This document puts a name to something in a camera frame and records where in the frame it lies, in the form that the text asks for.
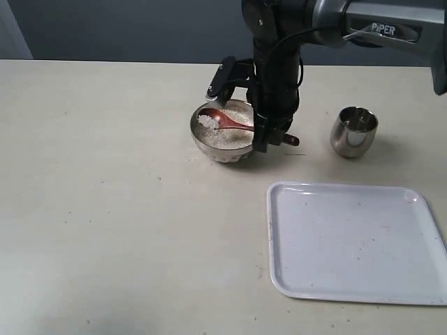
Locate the small steel cup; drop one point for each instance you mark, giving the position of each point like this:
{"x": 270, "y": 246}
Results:
{"x": 353, "y": 132}

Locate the dark red wooden spoon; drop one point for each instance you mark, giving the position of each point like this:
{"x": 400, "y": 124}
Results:
{"x": 218, "y": 120}

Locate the steel bowl of rice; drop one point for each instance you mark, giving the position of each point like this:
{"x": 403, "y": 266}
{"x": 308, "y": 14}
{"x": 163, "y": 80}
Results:
{"x": 228, "y": 145}

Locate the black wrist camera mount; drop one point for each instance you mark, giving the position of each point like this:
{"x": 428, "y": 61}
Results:
{"x": 231, "y": 73}

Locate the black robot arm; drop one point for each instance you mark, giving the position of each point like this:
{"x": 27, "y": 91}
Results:
{"x": 280, "y": 28}

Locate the white plastic tray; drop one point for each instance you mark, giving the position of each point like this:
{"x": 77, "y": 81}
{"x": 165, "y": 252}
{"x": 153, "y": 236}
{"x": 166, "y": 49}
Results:
{"x": 355, "y": 243}

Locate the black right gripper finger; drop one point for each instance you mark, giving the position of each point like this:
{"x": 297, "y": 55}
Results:
{"x": 261, "y": 133}

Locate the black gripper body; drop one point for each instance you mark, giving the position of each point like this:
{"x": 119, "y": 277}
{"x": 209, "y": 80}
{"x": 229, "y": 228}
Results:
{"x": 276, "y": 73}

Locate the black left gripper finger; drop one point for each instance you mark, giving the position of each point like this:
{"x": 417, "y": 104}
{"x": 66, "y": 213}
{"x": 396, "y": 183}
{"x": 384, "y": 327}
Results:
{"x": 276, "y": 129}

